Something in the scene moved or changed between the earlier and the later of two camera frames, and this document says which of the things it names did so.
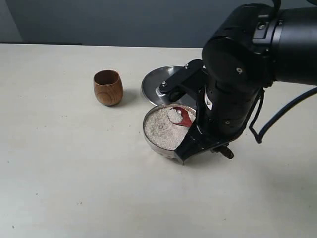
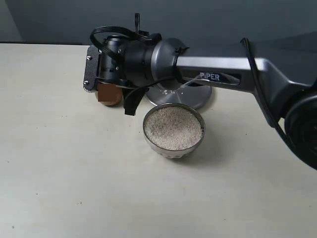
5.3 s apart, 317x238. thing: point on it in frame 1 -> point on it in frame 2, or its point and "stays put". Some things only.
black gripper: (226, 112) -> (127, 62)
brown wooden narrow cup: (108, 87) stays put
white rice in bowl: (163, 129) stays put
